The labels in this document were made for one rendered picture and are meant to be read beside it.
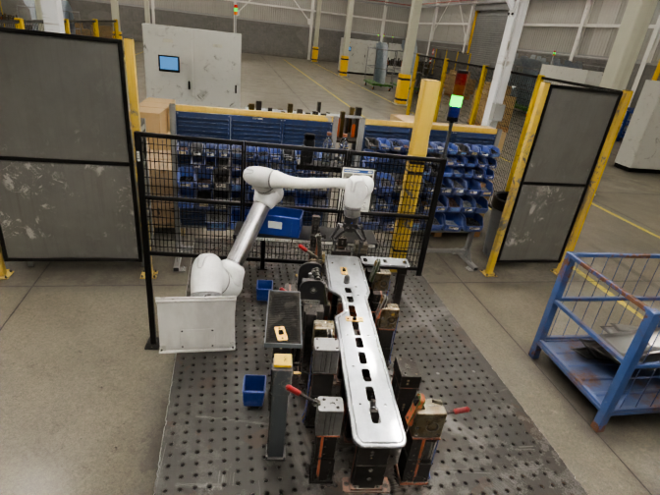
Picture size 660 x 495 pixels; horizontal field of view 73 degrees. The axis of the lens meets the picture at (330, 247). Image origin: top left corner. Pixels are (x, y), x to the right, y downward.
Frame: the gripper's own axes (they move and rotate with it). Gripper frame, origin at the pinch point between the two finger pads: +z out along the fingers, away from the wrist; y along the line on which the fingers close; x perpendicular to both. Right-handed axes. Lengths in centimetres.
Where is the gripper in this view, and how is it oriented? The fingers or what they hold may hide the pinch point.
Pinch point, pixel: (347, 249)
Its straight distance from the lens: 246.3
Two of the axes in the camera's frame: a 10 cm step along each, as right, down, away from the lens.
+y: -9.9, -0.6, -1.2
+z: -1.1, 9.0, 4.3
